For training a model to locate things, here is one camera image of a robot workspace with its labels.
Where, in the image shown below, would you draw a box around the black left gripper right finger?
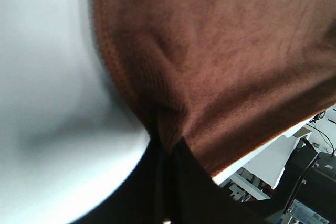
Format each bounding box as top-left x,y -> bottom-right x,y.
169,138 -> 266,223

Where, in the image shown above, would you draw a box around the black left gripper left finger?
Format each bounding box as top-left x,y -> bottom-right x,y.
70,125 -> 171,224

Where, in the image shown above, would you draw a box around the brown towel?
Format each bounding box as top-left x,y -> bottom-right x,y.
92,0 -> 335,175

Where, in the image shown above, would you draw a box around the black cable in background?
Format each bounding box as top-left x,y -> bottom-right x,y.
308,112 -> 336,156

